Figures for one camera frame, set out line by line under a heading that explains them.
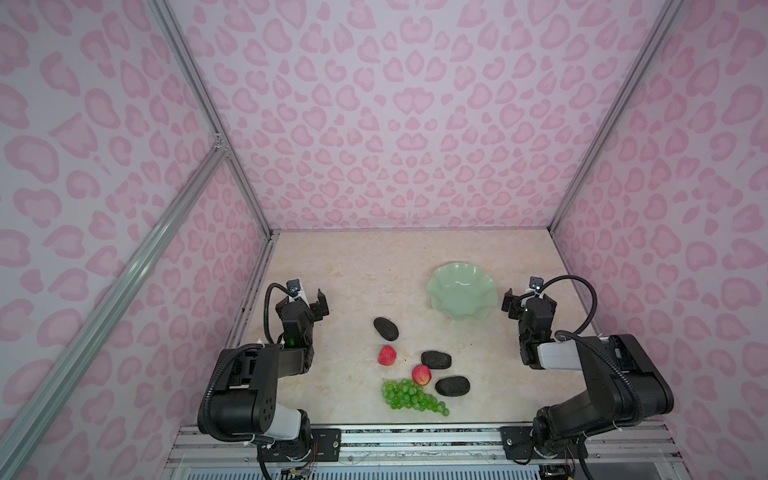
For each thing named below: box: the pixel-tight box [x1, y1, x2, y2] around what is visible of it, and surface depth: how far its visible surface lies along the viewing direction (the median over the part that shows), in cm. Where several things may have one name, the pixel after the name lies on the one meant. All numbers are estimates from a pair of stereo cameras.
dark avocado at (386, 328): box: [373, 317, 399, 341], surface depth 94 cm
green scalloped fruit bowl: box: [426, 263, 499, 321], surface depth 102 cm
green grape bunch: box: [382, 378, 450, 417], surface depth 79 cm
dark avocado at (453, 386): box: [435, 376, 471, 397], surface depth 81 cm
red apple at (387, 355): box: [378, 345, 397, 366], surface depth 86 cm
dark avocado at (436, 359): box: [421, 351, 452, 369], surface depth 85 cm
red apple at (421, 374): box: [412, 364, 432, 386], surface depth 83 cm
